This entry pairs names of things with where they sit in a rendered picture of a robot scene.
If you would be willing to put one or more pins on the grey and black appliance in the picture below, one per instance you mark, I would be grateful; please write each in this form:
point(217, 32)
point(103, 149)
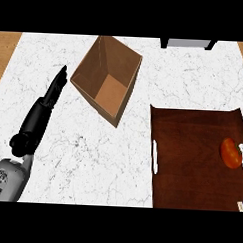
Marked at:
point(187, 43)

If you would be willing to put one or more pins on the red tomato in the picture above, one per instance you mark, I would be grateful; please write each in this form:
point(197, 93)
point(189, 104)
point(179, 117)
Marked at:
point(231, 153)

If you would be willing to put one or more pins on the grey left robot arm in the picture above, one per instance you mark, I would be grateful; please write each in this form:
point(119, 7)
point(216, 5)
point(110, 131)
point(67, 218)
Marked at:
point(8, 178)

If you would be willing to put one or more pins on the dark brown wooden tray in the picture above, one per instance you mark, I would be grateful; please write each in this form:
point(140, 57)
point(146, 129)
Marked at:
point(195, 160)

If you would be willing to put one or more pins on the open brown cardboard box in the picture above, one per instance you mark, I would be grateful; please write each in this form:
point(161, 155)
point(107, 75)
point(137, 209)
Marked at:
point(107, 81)

